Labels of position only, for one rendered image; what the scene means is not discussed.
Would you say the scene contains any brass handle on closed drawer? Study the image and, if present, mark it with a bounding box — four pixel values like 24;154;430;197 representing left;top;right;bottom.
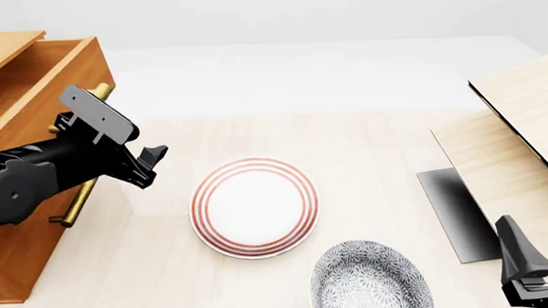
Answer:
47;175;102;229

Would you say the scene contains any closed wooden drawer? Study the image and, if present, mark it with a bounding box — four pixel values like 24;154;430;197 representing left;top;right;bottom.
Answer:
0;142;107;304

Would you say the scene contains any open wooden drawer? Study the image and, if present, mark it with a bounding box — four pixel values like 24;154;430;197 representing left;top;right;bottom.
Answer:
0;36;119;155

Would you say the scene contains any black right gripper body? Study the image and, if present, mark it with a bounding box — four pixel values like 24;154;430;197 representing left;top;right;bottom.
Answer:
500;271;548;308

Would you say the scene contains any wooden cabinet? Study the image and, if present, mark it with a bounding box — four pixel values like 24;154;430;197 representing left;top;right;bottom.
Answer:
0;28;123;304

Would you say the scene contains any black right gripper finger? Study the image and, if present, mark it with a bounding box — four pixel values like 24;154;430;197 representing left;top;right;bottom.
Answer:
494;213;548;287

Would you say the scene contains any patterned grey white bowl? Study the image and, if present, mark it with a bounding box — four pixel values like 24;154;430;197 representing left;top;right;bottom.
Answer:
308;236;437;308

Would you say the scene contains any white plate with red rings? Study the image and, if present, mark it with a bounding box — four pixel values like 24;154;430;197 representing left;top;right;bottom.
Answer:
186;154;323;262

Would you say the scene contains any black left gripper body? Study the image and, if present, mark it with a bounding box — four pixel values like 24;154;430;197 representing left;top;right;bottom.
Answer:
54;108;160;194

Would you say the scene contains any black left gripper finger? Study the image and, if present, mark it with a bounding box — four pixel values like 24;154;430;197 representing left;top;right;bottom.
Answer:
136;144;171;173

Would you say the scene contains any brass handle on open drawer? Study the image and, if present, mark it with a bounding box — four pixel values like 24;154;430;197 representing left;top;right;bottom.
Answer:
46;82;115;134

